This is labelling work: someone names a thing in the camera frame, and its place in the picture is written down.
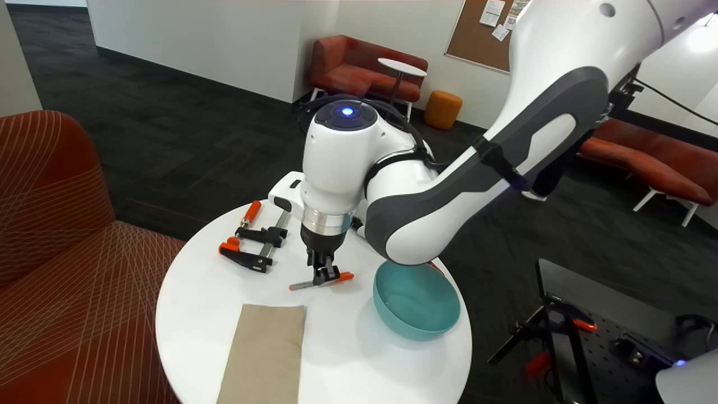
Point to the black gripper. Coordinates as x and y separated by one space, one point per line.
324 241

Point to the white marker with orange cap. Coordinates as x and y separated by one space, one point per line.
342 278

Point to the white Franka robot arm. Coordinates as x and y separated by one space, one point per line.
568 45

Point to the teal bowl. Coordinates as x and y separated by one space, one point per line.
417 303

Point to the orange and black bar clamp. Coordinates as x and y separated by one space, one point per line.
258 235

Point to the brown paper sheet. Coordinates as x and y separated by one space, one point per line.
262 360

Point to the red armchair with white legs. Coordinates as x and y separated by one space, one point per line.
336 69

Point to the orange pouf stool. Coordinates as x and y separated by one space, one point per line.
443 110

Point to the small round white side table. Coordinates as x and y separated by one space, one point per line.
401 65

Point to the orange striped sofa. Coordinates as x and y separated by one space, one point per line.
59 261

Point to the cork pin board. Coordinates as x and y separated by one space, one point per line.
471 42

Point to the white pinned paper sheet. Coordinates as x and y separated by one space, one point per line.
500 32
491 12

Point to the red bench with white legs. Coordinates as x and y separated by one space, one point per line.
657 168

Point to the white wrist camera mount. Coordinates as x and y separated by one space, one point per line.
287 194

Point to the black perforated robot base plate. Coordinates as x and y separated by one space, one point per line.
598 288

